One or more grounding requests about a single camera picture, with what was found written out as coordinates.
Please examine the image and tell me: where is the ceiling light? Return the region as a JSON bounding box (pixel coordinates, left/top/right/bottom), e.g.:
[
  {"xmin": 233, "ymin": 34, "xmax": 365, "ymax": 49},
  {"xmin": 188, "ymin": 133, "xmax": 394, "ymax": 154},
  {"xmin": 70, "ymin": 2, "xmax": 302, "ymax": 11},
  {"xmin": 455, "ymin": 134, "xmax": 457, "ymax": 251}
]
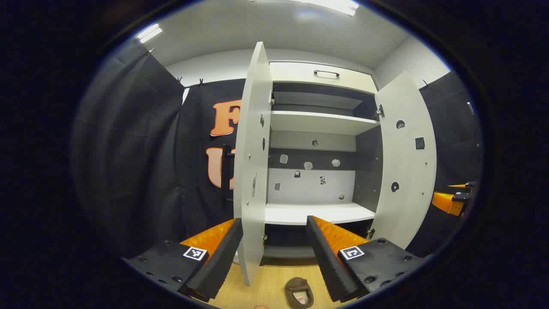
[{"xmin": 136, "ymin": 24, "xmax": 163, "ymax": 43}]

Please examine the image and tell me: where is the white shoe cabinet door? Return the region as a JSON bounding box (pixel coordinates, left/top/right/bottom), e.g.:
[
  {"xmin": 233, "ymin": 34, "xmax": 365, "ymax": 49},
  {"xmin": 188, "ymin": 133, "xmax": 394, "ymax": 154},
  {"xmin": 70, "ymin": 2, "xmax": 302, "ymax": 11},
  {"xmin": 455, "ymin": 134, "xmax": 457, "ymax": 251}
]
[
  {"xmin": 370, "ymin": 71, "xmax": 437, "ymax": 250},
  {"xmin": 234, "ymin": 42, "xmax": 274, "ymax": 287}
]

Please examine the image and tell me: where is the brown fuzzy shoe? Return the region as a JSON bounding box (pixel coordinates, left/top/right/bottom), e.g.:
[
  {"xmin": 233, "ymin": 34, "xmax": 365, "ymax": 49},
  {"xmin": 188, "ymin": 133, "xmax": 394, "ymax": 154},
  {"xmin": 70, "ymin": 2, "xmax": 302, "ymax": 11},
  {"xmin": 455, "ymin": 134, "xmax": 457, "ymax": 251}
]
[{"xmin": 285, "ymin": 277, "xmax": 314, "ymax": 309}]

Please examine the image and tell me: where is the black backdrop cloth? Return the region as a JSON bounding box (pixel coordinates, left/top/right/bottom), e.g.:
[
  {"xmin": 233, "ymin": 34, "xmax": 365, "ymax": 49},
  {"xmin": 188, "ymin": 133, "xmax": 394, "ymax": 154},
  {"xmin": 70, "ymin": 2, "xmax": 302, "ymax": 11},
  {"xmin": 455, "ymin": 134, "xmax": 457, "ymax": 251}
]
[
  {"xmin": 405, "ymin": 71, "xmax": 485, "ymax": 258},
  {"xmin": 71, "ymin": 39, "xmax": 247, "ymax": 258}
]

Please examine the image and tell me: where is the black door handle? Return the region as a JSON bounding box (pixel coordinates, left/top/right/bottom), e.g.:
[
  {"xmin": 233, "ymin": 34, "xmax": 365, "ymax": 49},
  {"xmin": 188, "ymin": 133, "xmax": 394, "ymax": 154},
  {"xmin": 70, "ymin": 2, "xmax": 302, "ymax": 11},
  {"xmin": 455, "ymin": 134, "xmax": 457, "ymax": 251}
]
[{"xmin": 220, "ymin": 145, "xmax": 236, "ymax": 202}]

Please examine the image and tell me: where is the white grey shoe cabinet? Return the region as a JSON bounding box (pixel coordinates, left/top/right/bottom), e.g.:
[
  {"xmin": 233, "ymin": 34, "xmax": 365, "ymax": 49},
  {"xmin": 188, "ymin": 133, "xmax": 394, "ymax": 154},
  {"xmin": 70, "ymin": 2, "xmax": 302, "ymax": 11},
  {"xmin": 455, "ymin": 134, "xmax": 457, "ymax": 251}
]
[{"xmin": 264, "ymin": 61, "xmax": 383, "ymax": 260}]

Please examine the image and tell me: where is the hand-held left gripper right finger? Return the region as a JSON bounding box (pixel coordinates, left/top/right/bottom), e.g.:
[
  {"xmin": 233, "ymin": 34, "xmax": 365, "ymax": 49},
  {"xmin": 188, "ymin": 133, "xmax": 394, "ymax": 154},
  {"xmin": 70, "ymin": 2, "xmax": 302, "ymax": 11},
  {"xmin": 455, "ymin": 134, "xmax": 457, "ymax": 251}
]
[{"xmin": 306, "ymin": 215, "xmax": 434, "ymax": 303}]

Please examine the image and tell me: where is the white cabinet drawer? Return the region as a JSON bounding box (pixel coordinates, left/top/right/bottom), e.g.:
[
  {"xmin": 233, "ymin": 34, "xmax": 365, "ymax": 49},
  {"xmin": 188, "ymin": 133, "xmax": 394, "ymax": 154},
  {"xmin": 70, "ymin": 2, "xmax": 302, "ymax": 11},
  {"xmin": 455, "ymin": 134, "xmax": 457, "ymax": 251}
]
[{"xmin": 269, "ymin": 61, "xmax": 378, "ymax": 94}]

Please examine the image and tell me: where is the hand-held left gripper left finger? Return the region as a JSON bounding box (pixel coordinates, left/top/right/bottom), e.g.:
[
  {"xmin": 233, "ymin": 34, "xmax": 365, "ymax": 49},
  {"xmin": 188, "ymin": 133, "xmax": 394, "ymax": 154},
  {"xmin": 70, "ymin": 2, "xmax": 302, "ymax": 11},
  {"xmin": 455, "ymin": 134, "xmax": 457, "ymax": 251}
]
[{"xmin": 122, "ymin": 218, "xmax": 244, "ymax": 303}]

